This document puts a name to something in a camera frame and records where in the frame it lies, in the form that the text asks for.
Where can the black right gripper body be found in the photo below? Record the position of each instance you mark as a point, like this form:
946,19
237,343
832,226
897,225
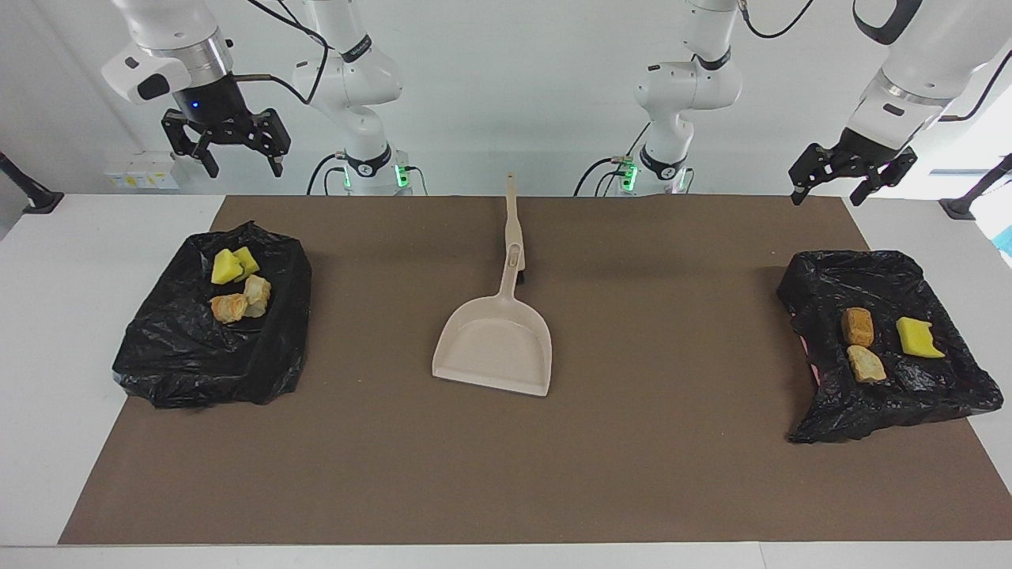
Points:
217,107

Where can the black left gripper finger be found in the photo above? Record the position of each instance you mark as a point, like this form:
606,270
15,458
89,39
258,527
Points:
889,175
810,167

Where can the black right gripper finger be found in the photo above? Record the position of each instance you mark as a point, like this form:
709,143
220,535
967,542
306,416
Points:
183,138
277,141

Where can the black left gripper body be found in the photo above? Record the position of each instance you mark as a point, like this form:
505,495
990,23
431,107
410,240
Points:
866,152

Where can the yellow green sponge piece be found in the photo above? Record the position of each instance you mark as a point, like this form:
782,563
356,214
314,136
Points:
917,336
248,261

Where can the brown toy bread roll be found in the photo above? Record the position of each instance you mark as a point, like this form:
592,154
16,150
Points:
858,325

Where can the toy croissant pastry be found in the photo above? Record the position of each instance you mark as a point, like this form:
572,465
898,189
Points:
257,294
229,308
866,365

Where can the beige brush with black bristles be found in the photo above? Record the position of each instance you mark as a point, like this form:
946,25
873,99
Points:
512,213

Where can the beige plastic dustpan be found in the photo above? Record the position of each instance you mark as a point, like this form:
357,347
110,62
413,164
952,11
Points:
494,348

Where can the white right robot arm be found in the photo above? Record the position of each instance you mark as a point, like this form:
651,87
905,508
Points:
348,79

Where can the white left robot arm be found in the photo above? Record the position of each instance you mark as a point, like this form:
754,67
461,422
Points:
688,87

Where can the black bag-lined pink bin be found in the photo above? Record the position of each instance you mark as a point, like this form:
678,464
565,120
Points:
877,395

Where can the black bag-lined trash bin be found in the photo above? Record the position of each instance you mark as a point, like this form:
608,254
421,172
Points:
190,363

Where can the green-lit right base box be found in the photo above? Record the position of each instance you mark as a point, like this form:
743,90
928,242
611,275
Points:
402,172

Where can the green-lit base box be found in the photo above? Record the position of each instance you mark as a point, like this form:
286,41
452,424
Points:
402,172
628,175

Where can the blue object at edge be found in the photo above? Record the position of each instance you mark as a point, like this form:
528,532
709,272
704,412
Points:
1006,239

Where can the green-lit left base box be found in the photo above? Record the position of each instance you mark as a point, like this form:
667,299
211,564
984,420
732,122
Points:
628,175

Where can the brown table mat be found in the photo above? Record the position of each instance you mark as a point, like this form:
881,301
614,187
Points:
506,490

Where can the white wall power box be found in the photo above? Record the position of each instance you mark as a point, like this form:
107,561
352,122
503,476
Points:
142,170

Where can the black camera stand clamp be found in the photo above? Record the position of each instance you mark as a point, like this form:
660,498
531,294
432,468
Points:
961,207
35,197

